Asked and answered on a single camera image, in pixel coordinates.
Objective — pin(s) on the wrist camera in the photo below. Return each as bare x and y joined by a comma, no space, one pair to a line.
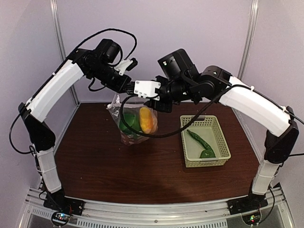
126,65
145,89

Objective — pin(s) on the right circuit board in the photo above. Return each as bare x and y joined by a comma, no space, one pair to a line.
251,219

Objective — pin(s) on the green bok choy toy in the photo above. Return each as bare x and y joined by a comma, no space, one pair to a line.
132,120

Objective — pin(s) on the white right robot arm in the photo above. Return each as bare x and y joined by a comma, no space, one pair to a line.
219,86

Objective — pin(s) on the left aluminium corner post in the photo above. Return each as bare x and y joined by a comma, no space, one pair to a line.
60,43

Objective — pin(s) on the green pepper toy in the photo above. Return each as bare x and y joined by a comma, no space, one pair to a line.
207,154

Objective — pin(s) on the circuit board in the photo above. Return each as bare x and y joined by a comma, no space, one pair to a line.
59,218
251,219

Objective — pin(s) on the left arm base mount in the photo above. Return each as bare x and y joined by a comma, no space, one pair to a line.
59,202

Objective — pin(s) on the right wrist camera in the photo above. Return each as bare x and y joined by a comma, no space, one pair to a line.
145,89

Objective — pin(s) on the clear zip top bag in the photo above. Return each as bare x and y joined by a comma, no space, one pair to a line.
132,105

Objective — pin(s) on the aluminium front rail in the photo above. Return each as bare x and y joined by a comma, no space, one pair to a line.
208,214

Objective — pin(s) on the dark green cucumber toy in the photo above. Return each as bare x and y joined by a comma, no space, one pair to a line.
198,139

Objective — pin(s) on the aluminium corner post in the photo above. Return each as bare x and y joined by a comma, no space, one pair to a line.
252,23
60,43

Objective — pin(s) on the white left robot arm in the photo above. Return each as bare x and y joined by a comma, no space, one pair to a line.
36,110

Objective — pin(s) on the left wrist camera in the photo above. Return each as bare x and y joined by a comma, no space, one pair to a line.
126,65

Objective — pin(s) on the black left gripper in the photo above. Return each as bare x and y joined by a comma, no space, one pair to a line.
118,88

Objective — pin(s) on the orange mango slice toy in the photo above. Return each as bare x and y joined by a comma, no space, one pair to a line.
148,120

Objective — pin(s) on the right aluminium corner post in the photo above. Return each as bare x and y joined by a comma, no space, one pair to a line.
252,23

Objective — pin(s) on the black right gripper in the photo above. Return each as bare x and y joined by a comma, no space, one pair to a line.
166,107

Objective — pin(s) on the pale green perforated basket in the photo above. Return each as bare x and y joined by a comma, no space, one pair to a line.
208,128

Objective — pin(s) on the left circuit board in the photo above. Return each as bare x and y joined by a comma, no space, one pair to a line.
59,218

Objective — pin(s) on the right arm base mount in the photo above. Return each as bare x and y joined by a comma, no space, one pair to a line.
246,204

